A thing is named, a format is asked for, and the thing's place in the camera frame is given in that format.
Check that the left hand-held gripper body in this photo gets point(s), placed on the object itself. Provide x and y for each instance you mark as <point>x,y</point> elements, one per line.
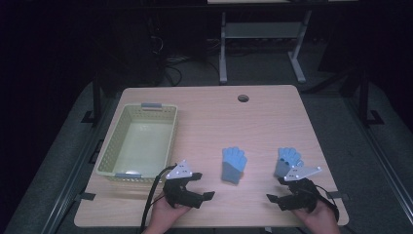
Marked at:
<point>177,191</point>

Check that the grey metal desk frame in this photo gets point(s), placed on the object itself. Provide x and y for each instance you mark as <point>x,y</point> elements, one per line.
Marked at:
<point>259,30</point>

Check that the person's left hand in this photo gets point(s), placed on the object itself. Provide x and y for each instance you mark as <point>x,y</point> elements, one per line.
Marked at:
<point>164,217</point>

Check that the pale yellow perforated plastic basket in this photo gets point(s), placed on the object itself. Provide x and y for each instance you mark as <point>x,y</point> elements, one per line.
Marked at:
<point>107,155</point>

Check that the black table edge bracket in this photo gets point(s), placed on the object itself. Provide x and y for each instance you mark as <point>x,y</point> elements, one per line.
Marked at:
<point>337,195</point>
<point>86,196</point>

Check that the black metal stand post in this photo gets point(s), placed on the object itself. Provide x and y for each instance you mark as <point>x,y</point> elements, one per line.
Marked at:
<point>364,97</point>
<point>96,97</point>

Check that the person's right hand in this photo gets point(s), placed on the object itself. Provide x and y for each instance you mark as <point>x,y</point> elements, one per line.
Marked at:
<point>319,219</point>

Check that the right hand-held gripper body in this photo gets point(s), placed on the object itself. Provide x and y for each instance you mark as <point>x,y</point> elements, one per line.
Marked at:
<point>305,195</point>

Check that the blue knit glove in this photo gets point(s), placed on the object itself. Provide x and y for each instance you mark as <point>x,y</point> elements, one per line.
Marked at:
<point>287,156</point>
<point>233,162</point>

